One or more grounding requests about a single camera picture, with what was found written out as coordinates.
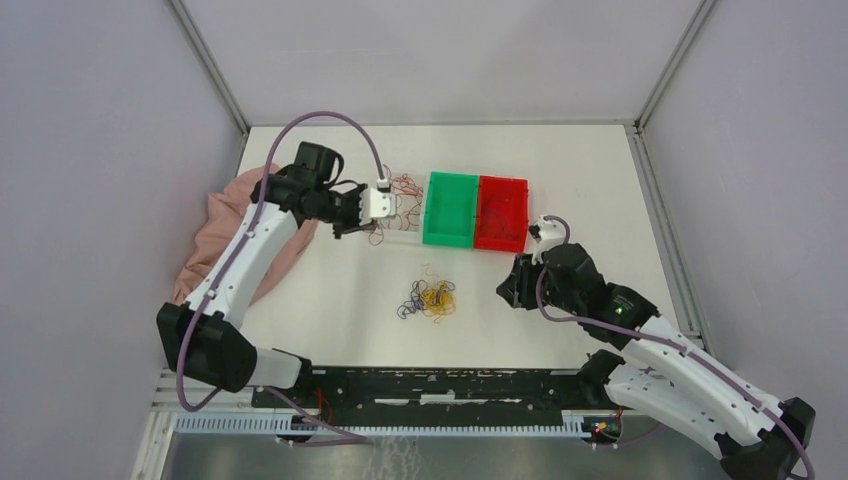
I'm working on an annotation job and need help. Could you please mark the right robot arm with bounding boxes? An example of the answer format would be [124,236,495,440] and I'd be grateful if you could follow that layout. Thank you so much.
[496,244,816,479]

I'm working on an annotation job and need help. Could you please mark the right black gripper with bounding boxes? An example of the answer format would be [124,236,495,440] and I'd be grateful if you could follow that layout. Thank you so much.
[495,251,582,315]

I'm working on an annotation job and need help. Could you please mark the coloured wire bundle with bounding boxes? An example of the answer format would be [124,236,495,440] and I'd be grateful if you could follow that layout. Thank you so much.
[396,263,460,326]

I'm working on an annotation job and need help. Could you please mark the white slotted cable duct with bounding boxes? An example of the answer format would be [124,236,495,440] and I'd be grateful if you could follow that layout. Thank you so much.
[174,413,590,440]

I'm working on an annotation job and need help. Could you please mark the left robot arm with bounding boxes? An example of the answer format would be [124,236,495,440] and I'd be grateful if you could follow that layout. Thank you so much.
[156,142,368,407]

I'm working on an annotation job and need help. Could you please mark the pink cloth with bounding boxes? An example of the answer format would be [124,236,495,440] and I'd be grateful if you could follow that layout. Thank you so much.
[170,167,318,305]

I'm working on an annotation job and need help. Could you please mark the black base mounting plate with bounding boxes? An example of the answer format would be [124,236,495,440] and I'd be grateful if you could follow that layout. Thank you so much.
[283,366,618,427]

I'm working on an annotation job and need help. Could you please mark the dark blue wire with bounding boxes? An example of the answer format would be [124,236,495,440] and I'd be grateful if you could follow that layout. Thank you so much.
[478,195,526,243]

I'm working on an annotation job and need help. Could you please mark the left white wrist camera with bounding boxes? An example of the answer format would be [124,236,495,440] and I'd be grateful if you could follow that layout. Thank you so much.
[361,188,397,221]

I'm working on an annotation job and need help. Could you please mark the green plastic bin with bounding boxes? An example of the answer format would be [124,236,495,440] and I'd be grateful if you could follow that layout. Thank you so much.
[422,171,479,248]

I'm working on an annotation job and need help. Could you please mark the clear plastic bin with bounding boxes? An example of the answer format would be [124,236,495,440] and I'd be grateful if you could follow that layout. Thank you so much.
[382,165,429,244]

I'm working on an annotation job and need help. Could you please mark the red plastic bin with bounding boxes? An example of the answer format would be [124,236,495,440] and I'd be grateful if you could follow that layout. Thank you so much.
[473,176,529,253]

